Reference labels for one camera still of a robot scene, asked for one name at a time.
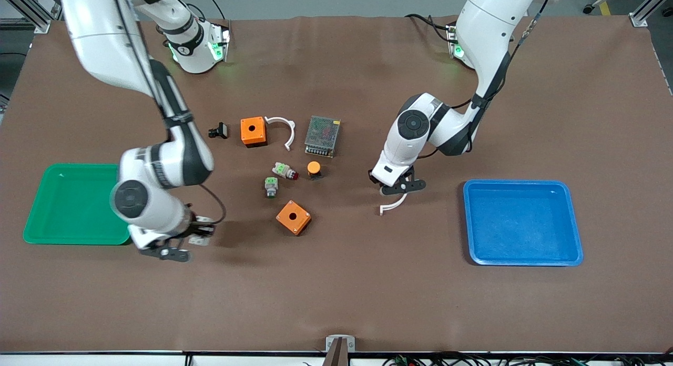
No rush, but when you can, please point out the large white curved clamp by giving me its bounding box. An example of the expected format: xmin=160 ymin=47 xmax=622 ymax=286
xmin=380 ymin=192 xmax=408 ymax=216

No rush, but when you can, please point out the metal mesh power supply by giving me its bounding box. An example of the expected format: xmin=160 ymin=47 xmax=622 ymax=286
xmin=304 ymin=115 xmax=341 ymax=159

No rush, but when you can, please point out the green plastic tray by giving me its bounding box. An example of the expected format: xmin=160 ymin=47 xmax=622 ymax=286
xmin=23 ymin=163 xmax=132 ymax=246

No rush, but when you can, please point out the brown table mat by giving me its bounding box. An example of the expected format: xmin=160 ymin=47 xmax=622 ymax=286
xmin=0 ymin=15 xmax=673 ymax=354

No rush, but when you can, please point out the small white curved clamp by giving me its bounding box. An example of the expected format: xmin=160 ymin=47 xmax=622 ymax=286
xmin=264 ymin=116 xmax=296 ymax=152

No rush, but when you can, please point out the blue plastic tray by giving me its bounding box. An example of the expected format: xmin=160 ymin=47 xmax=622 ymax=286
xmin=463 ymin=179 xmax=584 ymax=267

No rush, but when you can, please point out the black cable along right arm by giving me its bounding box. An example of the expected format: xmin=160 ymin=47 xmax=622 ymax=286
xmin=110 ymin=0 xmax=228 ymax=227

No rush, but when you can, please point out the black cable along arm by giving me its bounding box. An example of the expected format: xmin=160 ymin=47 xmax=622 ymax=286
xmin=110 ymin=0 xmax=228 ymax=227
xmin=465 ymin=0 xmax=558 ymax=151

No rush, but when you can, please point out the orange push-button enclosure box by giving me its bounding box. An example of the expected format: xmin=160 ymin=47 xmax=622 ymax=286
xmin=240 ymin=116 xmax=268 ymax=148
xmin=276 ymin=200 xmax=312 ymax=236

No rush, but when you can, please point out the white table edge rail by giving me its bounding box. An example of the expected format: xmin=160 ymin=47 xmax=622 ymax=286
xmin=0 ymin=352 xmax=673 ymax=366

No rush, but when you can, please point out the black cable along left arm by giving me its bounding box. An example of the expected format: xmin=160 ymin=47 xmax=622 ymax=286
xmin=465 ymin=0 xmax=558 ymax=151

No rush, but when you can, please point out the grey metal bracket plate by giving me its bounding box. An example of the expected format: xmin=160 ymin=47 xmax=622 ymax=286
xmin=325 ymin=334 xmax=356 ymax=353

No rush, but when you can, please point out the black cable at left base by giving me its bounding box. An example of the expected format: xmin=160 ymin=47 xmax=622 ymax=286
xmin=405 ymin=13 xmax=457 ymax=43

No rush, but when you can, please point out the black cable at base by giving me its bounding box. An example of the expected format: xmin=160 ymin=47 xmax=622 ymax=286
xmin=179 ymin=0 xmax=232 ymax=27
xmin=405 ymin=13 xmax=457 ymax=43

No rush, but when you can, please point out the black cable bundle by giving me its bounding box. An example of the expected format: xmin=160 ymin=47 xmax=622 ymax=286
xmin=381 ymin=353 xmax=673 ymax=366

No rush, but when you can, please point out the black cable at right base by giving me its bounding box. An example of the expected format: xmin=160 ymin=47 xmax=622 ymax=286
xmin=179 ymin=0 xmax=232 ymax=27

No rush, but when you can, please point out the aluminium frame profile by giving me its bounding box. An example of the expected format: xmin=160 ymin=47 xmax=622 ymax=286
xmin=629 ymin=0 xmax=673 ymax=28
xmin=0 ymin=0 xmax=64 ymax=34

